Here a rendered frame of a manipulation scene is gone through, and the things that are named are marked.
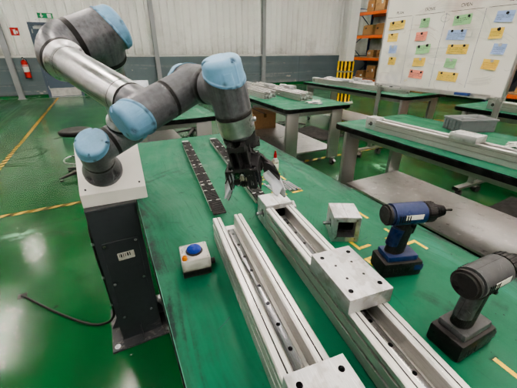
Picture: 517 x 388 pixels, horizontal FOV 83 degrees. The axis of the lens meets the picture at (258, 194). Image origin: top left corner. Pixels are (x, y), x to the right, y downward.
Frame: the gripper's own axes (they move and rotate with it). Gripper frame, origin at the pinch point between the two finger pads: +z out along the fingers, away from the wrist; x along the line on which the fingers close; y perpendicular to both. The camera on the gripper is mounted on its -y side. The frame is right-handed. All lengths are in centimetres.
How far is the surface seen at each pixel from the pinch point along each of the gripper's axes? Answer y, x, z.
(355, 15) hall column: -816, 135, 118
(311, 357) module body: 35.0, 12.9, 9.1
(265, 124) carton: -369, -59, 166
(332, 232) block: -10.3, 19.9, 26.6
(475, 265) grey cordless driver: 19.6, 44.0, 3.1
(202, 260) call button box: 9.4, -16.9, 14.2
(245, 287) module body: 20.3, -2.1, 10.0
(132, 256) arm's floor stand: -18, -69, 48
